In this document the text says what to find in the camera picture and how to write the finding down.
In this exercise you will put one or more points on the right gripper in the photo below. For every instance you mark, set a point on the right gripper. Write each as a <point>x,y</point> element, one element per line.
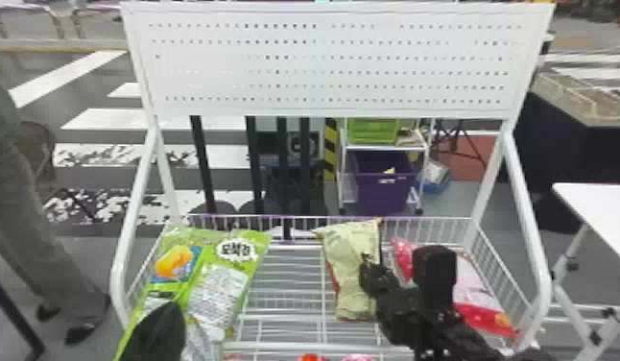
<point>398,315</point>

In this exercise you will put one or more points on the green basket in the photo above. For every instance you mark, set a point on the green basket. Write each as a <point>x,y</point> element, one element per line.
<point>373,131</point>

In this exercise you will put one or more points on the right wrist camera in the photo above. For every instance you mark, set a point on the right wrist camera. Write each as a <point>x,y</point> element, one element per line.
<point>435,274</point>

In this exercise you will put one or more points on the person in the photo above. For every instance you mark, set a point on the person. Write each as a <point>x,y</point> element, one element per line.
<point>18,227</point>

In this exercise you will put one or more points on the purple crate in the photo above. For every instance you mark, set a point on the purple crate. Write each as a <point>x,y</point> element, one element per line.
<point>383,184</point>

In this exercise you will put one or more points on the red snack packet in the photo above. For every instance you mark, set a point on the red snack packet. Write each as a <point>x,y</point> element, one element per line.
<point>479,302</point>

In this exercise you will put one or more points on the white side table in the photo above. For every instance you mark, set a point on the white side table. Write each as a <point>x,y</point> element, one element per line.
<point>599,211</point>

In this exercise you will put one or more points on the striped post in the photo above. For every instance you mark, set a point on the striped post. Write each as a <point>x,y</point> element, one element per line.
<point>330,148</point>

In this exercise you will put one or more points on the white shelf trolley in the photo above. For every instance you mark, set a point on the white shelf trolley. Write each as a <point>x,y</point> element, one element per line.
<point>343,166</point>

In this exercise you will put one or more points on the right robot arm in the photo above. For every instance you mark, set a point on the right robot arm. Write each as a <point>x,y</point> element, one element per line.
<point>461,345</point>

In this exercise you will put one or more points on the pale green snack packet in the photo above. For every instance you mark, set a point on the pale green snack packet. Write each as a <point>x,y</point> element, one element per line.
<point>348,262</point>

